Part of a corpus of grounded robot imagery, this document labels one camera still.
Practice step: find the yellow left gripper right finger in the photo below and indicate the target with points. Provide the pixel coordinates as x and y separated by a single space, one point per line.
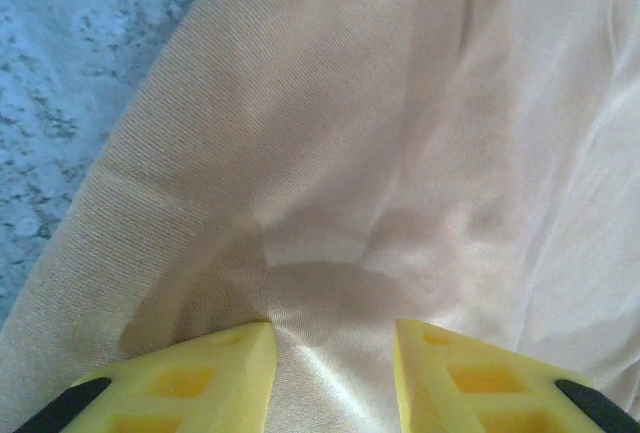
450 393

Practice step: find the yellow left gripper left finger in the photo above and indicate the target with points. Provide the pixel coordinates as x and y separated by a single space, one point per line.
210 393

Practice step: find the tan orange t-shirt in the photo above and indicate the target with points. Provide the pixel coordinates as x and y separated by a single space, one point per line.
375 143

